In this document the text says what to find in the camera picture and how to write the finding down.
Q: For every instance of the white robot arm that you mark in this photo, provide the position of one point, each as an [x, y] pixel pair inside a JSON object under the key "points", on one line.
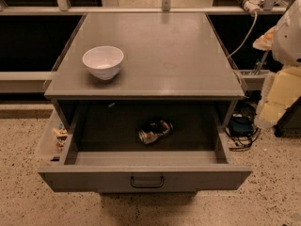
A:
{"points": [[286, 47]]}

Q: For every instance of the grey open top drawer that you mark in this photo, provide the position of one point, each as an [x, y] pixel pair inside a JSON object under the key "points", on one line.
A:
{"points": [[103, 150]]}

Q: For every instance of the white power strip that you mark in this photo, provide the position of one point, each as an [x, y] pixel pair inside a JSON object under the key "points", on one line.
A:
{"points": [[251, 6]]}

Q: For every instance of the black drawer handle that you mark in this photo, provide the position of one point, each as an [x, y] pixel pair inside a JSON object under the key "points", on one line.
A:
{"points": [[147, 182]]}

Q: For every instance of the clear plastic side bin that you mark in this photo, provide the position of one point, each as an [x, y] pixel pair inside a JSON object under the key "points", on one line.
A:
{"points": [[47, 152]]}

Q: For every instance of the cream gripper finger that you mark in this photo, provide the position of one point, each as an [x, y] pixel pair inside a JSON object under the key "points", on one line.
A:
{"points": [[265, 41], [279, 91]]}

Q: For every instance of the white ceramic bowl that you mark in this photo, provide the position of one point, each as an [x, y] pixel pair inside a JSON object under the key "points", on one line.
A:
{"points": [[103, 62]]}

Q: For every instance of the crushed orange can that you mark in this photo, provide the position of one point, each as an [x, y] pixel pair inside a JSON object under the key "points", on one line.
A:
{"points": [[151, 132]]}

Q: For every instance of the small colourful items in bin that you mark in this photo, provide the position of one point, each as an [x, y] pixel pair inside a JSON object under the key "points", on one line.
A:
{"points": [[61, 136]]}

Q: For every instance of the grey metal rail frame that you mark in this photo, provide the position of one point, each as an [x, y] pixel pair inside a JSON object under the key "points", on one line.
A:
{"points": [[25, 79]]}

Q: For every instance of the grey metal cabinet counter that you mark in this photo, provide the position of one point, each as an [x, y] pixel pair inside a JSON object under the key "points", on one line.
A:
{"points": [[166, 56]]}

